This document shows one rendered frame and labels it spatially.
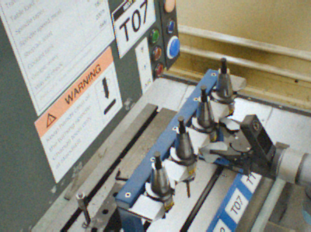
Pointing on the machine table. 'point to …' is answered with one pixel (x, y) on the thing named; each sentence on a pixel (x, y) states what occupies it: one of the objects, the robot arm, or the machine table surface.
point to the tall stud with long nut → (84, 206)
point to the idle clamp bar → (106, 212)
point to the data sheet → (54, 41)
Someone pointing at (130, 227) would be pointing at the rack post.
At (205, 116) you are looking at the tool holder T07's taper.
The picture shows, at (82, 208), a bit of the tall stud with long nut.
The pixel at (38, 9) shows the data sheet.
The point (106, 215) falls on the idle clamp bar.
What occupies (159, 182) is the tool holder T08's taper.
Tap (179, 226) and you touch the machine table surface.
